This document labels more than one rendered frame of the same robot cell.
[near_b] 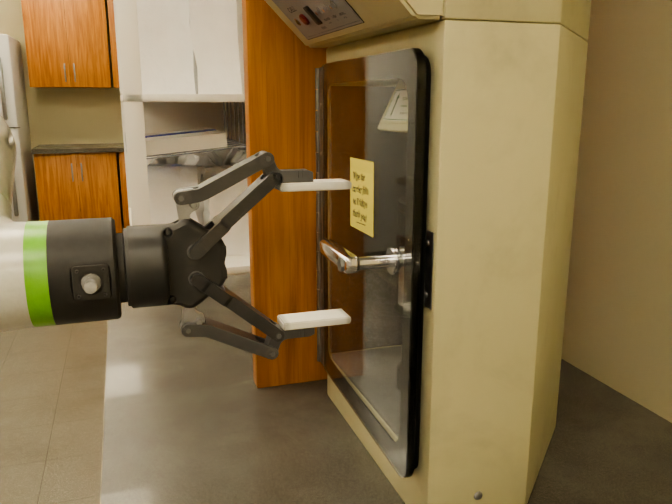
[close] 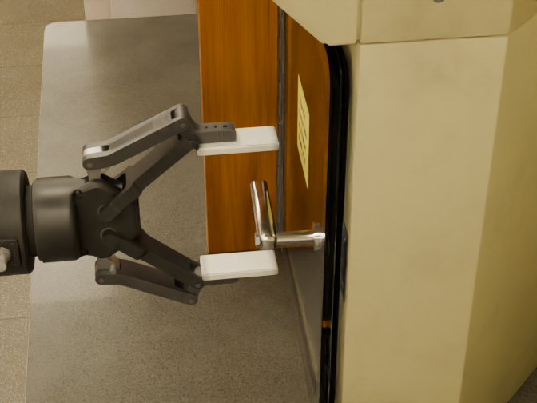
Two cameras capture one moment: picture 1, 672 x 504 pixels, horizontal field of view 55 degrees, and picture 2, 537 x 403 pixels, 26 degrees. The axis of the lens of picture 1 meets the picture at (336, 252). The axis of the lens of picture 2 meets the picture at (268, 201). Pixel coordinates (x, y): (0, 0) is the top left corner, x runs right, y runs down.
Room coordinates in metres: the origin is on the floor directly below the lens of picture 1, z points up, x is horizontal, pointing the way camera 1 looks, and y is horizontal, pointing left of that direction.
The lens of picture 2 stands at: (-0.19, -0.16, 1.81)
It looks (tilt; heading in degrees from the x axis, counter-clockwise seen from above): 36 degrees down; 11
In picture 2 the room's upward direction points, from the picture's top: straight up
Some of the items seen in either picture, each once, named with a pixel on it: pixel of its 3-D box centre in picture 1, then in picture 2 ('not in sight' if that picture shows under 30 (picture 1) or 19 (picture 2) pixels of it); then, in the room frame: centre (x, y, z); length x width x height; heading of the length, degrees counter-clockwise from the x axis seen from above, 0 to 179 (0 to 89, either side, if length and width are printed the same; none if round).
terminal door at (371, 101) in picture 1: (360, 246); (304, 175); (0.70, -0.03, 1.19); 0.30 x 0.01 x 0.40; 17
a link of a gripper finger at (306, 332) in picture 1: (288, 339); (210, 282); (0.62, 0.05, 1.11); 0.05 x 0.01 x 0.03; 108
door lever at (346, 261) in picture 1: (355, 254); (281, 214); (0.62, -0.02, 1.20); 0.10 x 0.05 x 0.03; 17
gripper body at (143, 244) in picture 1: (175, 263); (86, 217); (0.59, 0.15, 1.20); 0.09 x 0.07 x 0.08; 108
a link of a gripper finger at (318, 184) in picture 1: (312, 185); (236, 140); (0.63, 0.02, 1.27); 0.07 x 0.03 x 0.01; 108
